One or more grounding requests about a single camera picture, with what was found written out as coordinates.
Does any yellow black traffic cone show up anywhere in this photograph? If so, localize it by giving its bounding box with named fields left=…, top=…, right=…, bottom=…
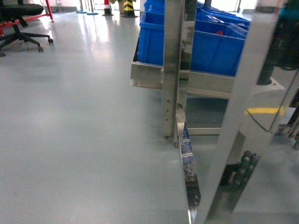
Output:
left=121, top=0, right=137, bottom=18

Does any large blue plastic bin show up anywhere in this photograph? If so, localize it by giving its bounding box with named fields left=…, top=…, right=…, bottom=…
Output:
left=138, top=12, right=247, bottom=77

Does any stainless steel flow rack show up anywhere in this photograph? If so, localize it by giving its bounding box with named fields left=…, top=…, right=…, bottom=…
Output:
left=131, top=0, right=299, bottom=224

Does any black office chair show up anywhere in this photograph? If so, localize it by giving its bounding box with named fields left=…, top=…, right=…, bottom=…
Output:
left=0, top=0, right=54, bottom=52

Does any red metal frame table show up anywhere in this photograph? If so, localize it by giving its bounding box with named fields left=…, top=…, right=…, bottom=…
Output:
left=0, top=0, right=54, bottom=35

